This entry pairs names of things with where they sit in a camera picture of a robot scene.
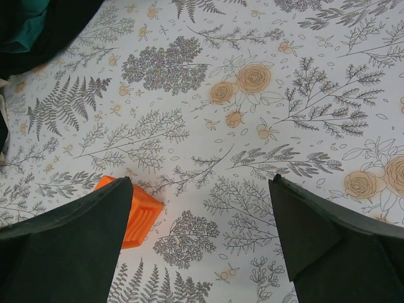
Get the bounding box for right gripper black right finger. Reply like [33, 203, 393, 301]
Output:
[268, 174, 403, 302]

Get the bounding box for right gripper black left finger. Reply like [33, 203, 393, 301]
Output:
[1, 177, 133, 302]

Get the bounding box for teal cloth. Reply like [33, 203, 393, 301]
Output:
[1, 9, 47, 54]

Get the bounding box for black cloth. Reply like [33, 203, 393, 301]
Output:
[0, 0, 105, 152]

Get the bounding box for orange plastic block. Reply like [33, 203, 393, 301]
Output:
[87, 184, 163, 252]

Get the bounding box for floral patterned tablecloth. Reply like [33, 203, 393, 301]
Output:
[1, 1, 403, 302]

